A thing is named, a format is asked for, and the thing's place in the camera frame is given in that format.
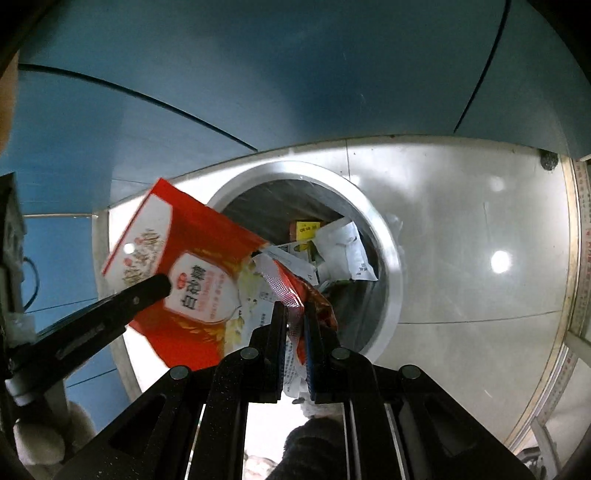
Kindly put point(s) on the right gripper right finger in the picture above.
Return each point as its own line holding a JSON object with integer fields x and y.
{"x": 319, "y": 341}

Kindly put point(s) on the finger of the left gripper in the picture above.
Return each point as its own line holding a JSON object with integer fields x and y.
{"x": 71, "y": 341}

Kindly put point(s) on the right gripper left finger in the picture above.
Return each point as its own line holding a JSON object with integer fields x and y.
{"x": 268, "y": 366}

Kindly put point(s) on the red white sugar bag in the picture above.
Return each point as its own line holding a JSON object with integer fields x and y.
{"x": 224, "y": 282}

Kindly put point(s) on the white round trash bin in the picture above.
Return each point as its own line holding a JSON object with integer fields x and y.
{"x": 265, "y": 199}

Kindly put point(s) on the blue kitchen cabinet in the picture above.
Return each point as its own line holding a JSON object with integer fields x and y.
{"x": 435, "y": 109}

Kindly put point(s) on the gloved left hand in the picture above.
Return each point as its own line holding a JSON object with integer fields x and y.
{"x": 42, "y": 450}

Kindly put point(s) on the black trouser legs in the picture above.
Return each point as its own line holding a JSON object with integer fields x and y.
{"x": 315, "y": 450}

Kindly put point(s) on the white pouch in bin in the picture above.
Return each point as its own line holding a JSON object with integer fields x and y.
{"x": 343, "y": 256}

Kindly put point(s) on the white box in bin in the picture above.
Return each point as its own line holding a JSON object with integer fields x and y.
{"x": 290, "y": 256}

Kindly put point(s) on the yellow box in bin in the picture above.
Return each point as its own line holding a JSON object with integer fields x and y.
{"x": 301, "y": 231}

